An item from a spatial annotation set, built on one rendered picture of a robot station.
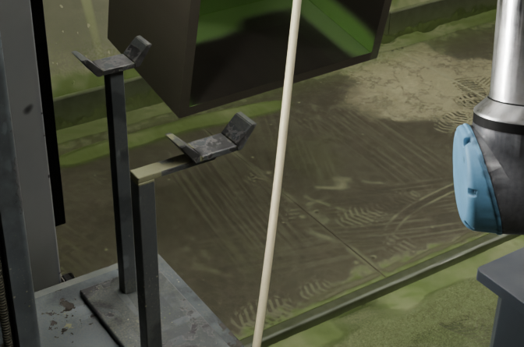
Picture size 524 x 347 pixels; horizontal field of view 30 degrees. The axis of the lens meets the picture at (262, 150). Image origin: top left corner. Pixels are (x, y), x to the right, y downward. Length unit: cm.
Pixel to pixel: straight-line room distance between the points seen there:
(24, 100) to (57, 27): 162
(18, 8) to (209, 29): 122
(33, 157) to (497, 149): 67
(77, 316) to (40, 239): 41
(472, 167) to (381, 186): 150
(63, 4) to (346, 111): 95
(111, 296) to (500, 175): 52
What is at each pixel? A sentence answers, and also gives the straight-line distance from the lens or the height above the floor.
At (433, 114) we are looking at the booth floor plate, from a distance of 321.
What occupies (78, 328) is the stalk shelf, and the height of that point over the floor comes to 79.
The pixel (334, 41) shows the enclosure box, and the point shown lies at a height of 48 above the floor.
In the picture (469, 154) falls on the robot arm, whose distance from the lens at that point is 132.
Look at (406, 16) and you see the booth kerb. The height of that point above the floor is 13.
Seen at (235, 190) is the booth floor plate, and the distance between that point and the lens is 275.
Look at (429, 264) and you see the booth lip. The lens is 252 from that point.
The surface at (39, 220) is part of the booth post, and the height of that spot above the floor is 68.
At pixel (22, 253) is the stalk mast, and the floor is 100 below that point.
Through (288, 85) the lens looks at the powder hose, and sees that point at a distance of 182.
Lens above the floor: 154
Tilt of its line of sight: 31 degrees down
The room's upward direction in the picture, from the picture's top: 1 degrees clockwise
